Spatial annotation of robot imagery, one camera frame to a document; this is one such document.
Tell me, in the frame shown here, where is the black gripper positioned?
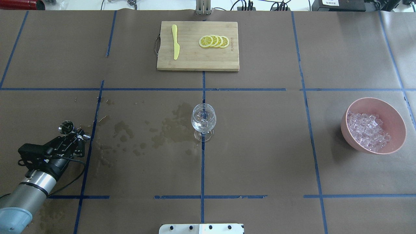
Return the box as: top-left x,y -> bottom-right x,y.
44,128 -> 91,160

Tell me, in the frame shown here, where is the steel cocktail jigger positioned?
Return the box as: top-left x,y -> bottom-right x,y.
58,121 -> 85,136

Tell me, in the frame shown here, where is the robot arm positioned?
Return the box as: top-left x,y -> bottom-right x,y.
0,129 -> 91,234

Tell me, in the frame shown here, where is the clear wine glass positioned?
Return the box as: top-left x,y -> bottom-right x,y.
191,103 -> 216,143

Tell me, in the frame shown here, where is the pile of clear ice cubes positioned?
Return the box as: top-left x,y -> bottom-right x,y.
346,111 -> 391,152

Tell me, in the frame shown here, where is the yellow plastic knife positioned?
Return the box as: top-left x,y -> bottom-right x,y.
171,25 -> 180,60

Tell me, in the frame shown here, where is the bamboo cutting board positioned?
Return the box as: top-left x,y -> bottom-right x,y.
157,21 -> 240,72

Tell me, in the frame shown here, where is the red cylinder bottle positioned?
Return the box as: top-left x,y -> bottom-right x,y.
0,0 -> 46,10

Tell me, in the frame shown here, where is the back lemon slice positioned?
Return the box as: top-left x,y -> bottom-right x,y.
220,36 -> 230,48

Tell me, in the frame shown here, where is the black box with label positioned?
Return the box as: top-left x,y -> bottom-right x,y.
311,0 -> 366,12

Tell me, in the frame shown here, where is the pink bowl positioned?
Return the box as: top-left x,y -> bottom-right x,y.
341,97 -> 407,155

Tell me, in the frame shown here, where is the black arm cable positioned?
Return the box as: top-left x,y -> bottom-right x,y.
0,155 -> 86,199

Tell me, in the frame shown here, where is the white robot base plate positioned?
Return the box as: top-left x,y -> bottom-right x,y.
159,223 -> 245,234

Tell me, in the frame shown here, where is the aluminium frame post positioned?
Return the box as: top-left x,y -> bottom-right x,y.
196,0 -> 212,15

